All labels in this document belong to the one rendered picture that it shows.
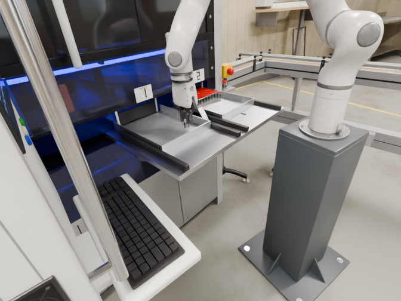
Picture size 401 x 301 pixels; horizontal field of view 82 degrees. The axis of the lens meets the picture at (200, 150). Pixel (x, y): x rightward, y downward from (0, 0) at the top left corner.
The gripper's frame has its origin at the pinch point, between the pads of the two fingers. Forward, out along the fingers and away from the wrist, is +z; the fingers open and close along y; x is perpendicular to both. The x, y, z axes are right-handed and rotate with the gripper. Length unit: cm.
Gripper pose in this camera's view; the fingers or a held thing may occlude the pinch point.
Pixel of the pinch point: (186, 117)
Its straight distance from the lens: 95.8
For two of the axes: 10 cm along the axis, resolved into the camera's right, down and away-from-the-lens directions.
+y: -7.3, -3.1, 6.1
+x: -6.8, 4.2, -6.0
